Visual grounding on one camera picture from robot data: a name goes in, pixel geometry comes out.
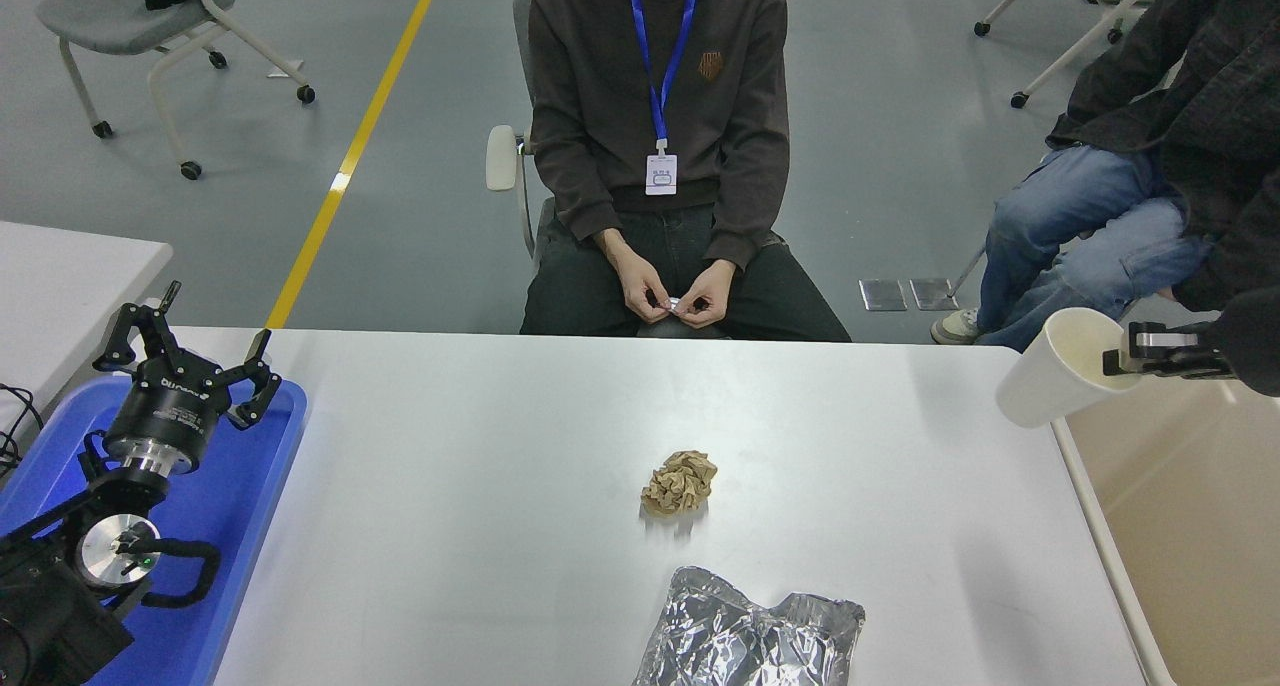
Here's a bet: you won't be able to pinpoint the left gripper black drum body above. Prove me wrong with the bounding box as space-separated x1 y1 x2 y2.
105 354 234 455

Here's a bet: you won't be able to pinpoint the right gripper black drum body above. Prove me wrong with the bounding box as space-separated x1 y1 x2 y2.
1198 288 1280 399

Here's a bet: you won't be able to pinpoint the white paper cup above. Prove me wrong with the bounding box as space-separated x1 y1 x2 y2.
995 307 1146 429

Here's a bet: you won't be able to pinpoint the silver foil tray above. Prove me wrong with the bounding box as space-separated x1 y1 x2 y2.
632 566 867 686

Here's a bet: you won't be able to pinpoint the person's right hand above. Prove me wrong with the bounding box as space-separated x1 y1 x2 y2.
618 256 669 324

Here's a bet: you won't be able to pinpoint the person's left hand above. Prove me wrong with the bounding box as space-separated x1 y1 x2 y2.
672 261 738 329

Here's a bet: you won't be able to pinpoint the white side table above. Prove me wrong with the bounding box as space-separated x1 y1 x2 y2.
0 219 174 437

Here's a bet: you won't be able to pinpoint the blue plastic tray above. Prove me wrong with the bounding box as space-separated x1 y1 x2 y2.
0 376 309 686

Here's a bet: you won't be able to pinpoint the person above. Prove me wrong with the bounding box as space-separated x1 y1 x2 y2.
520 0 853 342
930 0 1280 352

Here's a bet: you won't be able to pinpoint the large pale beige bin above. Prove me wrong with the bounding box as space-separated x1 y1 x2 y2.
1050 376 1280 686

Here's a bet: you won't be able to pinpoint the grey office chair white armrests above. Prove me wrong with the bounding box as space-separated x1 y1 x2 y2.
486 0 546 267

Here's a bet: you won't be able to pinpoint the crumpled tan paper ball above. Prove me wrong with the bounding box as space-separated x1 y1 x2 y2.
641 451 719 518

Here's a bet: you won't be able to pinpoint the black cable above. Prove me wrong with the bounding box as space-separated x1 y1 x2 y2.
0 381 46 482

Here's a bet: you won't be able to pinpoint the blue lanyard with white badge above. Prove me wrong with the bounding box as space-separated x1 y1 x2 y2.
628 0 701 197

